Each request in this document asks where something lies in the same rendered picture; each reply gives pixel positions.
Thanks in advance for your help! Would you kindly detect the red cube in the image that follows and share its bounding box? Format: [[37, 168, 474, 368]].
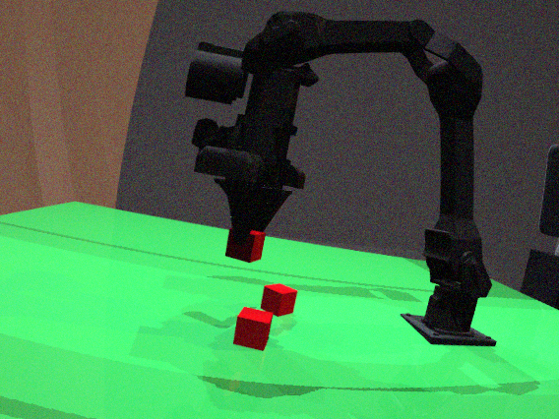
[[261, 284, 298, 317], [233, 307, 273, 351], [225, 228, 266, 263]]

